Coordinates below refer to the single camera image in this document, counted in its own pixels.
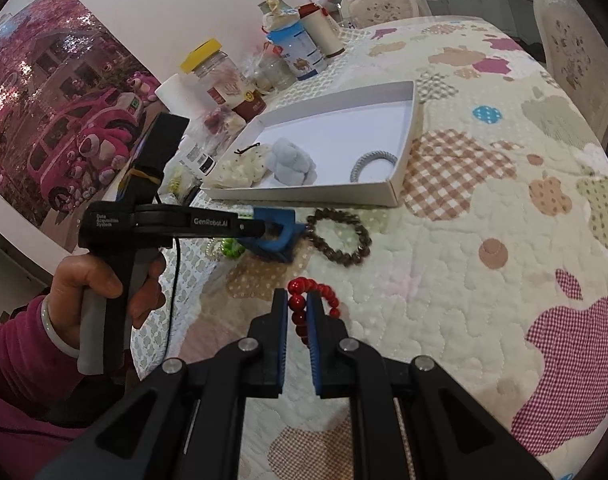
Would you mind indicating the glass jar with yellow lid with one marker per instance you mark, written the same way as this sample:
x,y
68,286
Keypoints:
x,y
216,72

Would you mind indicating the cream ornate chair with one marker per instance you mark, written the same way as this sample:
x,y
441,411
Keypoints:
x,y
576,45
378,2

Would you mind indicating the white shallow cardboard box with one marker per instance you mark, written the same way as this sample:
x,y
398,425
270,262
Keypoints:
x,y
344,125

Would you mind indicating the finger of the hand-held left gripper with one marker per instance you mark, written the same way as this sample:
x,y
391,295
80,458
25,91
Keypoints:
x,y
279,216
279,250

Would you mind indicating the white paper roll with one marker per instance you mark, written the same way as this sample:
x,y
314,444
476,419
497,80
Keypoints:
x,y
176,92

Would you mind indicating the cream fluffy scrunchie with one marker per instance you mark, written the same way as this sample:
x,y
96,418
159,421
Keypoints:
x,y
241,167

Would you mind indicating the red labelled jar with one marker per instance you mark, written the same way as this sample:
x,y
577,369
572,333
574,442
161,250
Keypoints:
x,y
251,105

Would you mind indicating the cream cylinder with red cap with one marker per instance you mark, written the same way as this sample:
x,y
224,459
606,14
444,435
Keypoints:
x,y
324,30

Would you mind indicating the patchwork quilted tablecloth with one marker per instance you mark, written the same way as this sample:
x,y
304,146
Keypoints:
x,y
483,240

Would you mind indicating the black hair pin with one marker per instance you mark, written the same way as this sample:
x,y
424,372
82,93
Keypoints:
x,y
249,149

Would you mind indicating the person's left hand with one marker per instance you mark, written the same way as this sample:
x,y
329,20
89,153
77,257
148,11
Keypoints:
x,y
101,280

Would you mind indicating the white bottle with black label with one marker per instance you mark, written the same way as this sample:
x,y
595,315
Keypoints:
x,y
199,157

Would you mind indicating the pale jade bangle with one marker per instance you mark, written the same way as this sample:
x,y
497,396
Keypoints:
x,y
51,330

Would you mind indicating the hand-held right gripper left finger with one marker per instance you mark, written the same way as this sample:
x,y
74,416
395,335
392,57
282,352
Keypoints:
x,y
283,332

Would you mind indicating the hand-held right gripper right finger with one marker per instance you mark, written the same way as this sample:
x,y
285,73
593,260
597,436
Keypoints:
x,y
314,340

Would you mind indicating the grey fluffy scrunchie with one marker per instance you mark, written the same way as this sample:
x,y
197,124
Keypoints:
x,y
289,162

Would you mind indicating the small clear glass jar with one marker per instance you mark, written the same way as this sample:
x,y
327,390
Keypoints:
x,y
276,75

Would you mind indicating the blue and white can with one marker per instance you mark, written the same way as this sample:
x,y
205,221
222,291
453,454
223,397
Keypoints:
x,y
299,52

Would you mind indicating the person's left forearm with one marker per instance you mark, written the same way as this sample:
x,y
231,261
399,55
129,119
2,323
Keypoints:
x,y
19,375

